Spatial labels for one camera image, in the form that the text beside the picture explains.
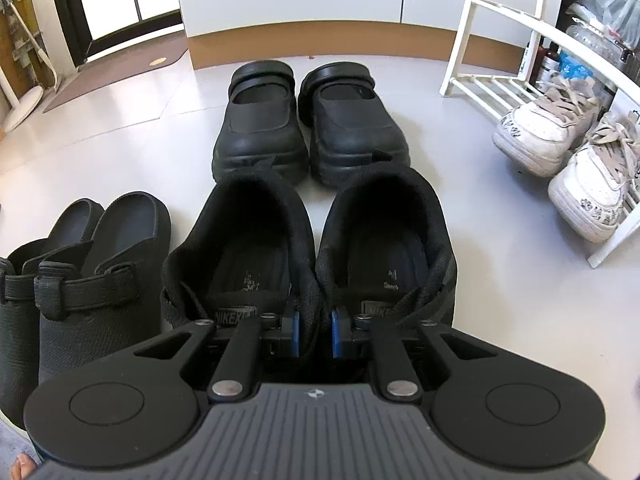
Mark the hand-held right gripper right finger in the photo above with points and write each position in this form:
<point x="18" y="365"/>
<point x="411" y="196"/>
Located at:
<point x="336" y="332"/>

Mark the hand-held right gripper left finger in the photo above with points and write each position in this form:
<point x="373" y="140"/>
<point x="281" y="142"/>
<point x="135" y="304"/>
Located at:
<point x="295" y="332"/>

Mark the black lace-up sneaker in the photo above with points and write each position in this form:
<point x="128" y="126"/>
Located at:
<point x="240" y="240"/>
<point x="390" y="240"/>

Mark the black platform clog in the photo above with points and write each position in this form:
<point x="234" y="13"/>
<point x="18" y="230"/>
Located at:
<point x="255" y="130"/>
<point x="350" y="130"/>

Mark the white lace-up sneaker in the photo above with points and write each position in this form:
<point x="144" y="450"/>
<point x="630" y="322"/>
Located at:
<point x="540" y="130"/>
<point x="590" y="195"/>

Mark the white shoe rack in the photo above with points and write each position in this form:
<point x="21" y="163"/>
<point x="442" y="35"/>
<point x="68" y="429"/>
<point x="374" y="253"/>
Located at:
<point x="462" y="35"/>

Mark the brown doormat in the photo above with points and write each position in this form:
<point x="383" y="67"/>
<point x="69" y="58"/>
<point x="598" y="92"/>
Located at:
<point x="115" y="75"/>

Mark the white standing fan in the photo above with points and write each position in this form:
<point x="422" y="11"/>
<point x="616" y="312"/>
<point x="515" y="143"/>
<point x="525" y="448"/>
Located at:
<point x="22" y="105"/>

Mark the large clear water bottle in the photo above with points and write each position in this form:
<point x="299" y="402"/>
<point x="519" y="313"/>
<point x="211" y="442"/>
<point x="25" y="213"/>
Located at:
<point x="585" y="55"/>

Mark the white mop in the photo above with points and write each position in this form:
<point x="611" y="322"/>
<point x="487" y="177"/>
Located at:
<point x="30" y="35"/>

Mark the clear plastic bag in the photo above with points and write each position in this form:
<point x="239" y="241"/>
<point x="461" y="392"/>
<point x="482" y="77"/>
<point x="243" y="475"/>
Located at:
<point x="605" y="0"/>

